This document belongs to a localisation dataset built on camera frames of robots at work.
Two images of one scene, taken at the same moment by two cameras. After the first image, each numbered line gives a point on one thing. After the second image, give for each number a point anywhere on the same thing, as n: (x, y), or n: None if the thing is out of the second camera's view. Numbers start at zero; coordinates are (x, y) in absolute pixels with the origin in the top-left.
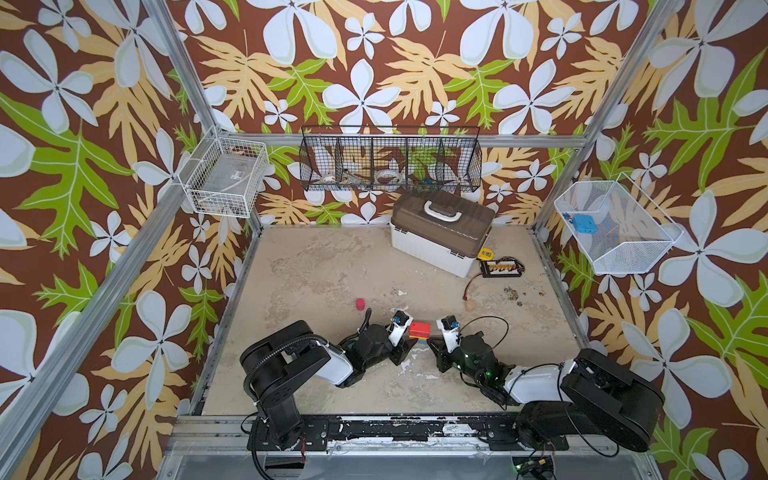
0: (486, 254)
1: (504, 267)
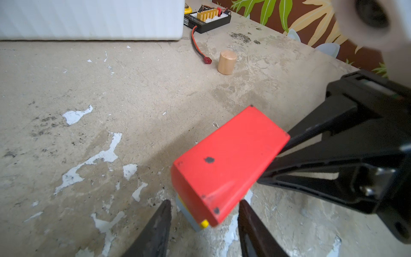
0: (188, 9)
1: (206, 17)
